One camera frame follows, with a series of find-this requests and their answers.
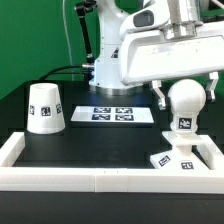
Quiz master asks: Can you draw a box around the white U-shaped fence frame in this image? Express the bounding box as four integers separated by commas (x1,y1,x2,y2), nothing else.
0,132,224,194

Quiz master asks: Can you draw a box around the grey cable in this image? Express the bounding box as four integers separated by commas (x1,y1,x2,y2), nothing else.
61,0,76,82

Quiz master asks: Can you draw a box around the black cable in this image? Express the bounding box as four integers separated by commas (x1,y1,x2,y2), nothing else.
38,64,98,82

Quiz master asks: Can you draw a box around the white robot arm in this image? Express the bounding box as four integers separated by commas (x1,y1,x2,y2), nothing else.
90,0,224,109

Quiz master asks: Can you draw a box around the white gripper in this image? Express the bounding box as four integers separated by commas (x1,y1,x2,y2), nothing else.
119,9,224,110

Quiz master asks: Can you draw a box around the white lamp bulb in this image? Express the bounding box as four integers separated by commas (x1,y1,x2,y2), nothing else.
168,79,206,135

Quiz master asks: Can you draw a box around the white lamp base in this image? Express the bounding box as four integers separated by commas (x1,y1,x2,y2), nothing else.
150,131,208,171

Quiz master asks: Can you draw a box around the white marker plate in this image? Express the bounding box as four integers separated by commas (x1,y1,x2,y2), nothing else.
71,106,154,124

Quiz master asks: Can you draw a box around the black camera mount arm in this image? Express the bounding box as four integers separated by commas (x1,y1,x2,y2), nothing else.
74,0,96,64

